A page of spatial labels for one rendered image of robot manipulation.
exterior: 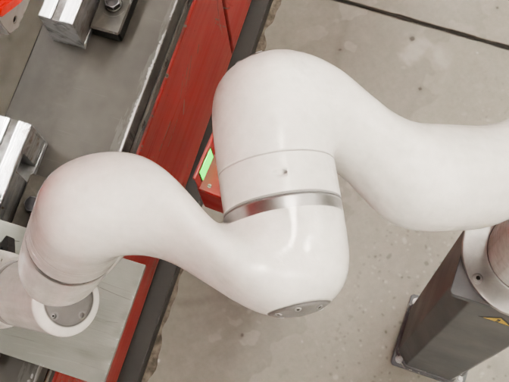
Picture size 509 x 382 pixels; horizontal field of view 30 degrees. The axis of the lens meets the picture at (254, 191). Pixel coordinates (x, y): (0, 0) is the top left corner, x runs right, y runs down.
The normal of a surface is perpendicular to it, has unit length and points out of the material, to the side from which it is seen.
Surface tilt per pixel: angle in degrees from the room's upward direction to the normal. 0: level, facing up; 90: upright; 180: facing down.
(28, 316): 63
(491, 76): 0
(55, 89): 0
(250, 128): 20
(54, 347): 0
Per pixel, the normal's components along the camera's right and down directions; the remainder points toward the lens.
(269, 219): -0.31, -0.26
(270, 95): 0.02, -0.31
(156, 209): -0.25, 0.12
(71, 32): -0.30, 0.92
